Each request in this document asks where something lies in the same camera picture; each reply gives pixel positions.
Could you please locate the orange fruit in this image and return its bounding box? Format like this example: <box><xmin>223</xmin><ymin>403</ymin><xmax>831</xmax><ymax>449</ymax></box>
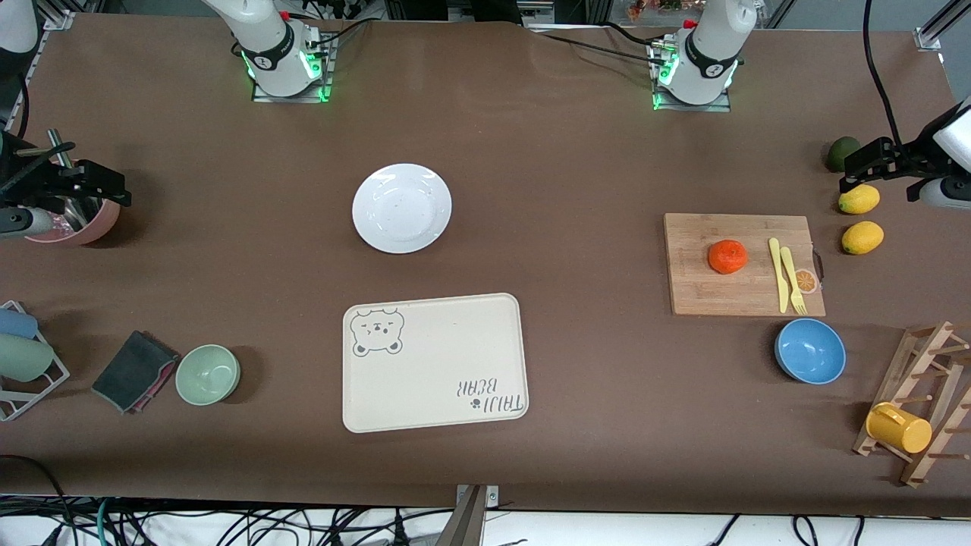
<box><xmin>708</xmin><ymin>239</ymin><xmax>749</xmax><ymax>275</ymax></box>

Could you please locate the white round plate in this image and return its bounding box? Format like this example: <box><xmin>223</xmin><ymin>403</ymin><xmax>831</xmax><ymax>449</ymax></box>
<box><xmin>352</xmin><ymin>163</ymin><xmax>453</xmax><ymax>255</ymax></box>

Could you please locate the steel scoop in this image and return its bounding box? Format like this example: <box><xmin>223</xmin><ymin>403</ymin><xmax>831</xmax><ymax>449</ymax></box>
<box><xmin>46</xmin><ymin>129</ymin><xmax>99</xmax><ymax>228</ymax></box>

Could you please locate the dark green avocado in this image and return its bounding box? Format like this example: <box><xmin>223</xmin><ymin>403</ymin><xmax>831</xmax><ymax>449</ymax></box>
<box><xmin>827</xmin><ymin>136</ymin><xmax>862</xmax><ymax>174</ymax></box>

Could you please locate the yellow lemon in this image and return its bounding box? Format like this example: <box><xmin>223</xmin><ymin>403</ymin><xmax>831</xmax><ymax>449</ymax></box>
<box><xmin>841</xmin><ymin>221</ymin><xmax>885</xmax><ymax>256</ymax></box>
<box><xmin>838</xmin><ymin>184</ymin><xmax>881</xmax><ymax>215</ymax></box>

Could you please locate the pink cup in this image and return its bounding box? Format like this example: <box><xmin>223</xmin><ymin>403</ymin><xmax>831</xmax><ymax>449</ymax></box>
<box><xmin>23</xmin><ymin>193</ymin><xmax>121</xmax><ymax>246</ymax></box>

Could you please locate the yellow plastic fork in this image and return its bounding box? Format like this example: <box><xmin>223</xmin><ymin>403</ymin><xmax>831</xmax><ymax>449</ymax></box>
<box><xmin>780</xmin><ymin>246</ymin><xmax>808</xmax><ymax>315</ymax></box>

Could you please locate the yellow plastic knife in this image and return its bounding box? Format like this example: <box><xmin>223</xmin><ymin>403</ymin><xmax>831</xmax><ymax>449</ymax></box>
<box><xmin>768</xmin><ymin>237</ymin><xmax>790</xmax><ymax>314</ymax></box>

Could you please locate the blue cup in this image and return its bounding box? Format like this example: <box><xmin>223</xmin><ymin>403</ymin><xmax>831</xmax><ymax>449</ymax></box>
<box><xmin>0</xmin><ymin>307</ymin><xmax>39</xmax><ymax>340</ymax></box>

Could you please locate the pale green cup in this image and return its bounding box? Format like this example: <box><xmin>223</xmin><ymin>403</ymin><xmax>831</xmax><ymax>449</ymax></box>
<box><xmin>0</xmin><ymin>334</ymin><xmax>55</xmax><ymax>383</ymax></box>

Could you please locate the dark grey folded cloth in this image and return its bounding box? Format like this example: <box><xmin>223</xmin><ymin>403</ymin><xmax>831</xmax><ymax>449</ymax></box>
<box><xmin>91</xmin><ymin>330</ymin><xmax>181</xmax><ymax>416</ymax></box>

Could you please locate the wooden peg rack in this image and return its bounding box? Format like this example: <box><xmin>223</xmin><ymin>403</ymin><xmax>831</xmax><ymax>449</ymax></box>
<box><xmin>852</xmin><ymin>321</ymin><xmax>971</xmax><ymax>488</ymax></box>

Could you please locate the blue bowl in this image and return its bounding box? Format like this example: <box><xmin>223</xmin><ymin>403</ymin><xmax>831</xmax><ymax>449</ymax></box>
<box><xmin>774</xmin><ymin>318</ymin><xmax>847</xmax><ymax>386</ymax></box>

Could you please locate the wooden cutting board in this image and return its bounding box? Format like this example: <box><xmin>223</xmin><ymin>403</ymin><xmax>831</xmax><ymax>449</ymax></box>
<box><xmin>664</xmin><ymin>213</ymin><xmax>827</xmax><ymax>318</ymax></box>

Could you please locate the pale green bowl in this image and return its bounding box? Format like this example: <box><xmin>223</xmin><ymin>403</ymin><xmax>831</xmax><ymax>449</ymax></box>
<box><xmin>174</xmin><ymin>344</ymin><xmax>242</xmax><ymax>407</ymax></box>

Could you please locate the yellow mug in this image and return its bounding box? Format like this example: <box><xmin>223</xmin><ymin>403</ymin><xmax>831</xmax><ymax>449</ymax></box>
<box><xmin>866</xmin><ymin>402</ymin><xmax>933</xmax><ymax>455</ymax></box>

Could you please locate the brown table cover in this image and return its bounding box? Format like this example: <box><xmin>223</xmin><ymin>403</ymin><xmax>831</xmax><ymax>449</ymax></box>
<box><xmin>0</xmin><ymin>11</ymin><xmax>971</xmax><ymax>520</ymax></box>

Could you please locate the cream bear print tray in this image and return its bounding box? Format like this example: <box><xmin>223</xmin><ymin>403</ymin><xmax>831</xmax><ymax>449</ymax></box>
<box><xmin>341</xmin><ymin>293</ymin><xmax>529</xmax><ymax>435</ymax></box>

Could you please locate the aluminium frame profile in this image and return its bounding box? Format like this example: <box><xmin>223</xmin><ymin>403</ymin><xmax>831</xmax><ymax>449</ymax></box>
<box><xmin>914</xmin><ymin>0</ymin><xmax>971</xmax><ymax>52</ymax></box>
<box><xmin>4</xmin><ymin>8</ymin><xmax>78</xmax><ymax>126</ymax></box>

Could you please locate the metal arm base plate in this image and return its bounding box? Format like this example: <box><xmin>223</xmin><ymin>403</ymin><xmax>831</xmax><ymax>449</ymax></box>
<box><xmin>250</xmin><ymin>32</ymin><xmax>336</xmax><ymax>104</ymax></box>
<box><xmin>649</xmin><ymin>39</ymin><xmax>734</xmax><ymax>114</ymax></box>

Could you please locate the white wire cup rack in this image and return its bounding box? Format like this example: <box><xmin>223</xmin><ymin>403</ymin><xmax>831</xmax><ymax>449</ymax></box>
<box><xmin>0</xmin><ymin>300</ymin><xmax>71</xmax><ymax>423</ymax></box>

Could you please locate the black arm base cable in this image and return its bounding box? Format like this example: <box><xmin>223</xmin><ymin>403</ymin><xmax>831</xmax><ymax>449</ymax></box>
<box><xmin>292</xmin><ymin>8</ymin><xmax>376</xmax><ymax>58</ymax></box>
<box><xmin>527</xmin><ymin>27</ymin><xmax>668</xmax><ymax>65</ymax></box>
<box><xmin>603</xmin><ymin>27</ymin><xmax>668</xmax><ymax>50</ymax></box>

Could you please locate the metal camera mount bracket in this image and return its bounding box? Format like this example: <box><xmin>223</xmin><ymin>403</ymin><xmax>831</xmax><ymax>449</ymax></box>
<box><xmin>448</xmin><ymin>484</ymin><xmax>501</xmax><ymax>546</ymax></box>

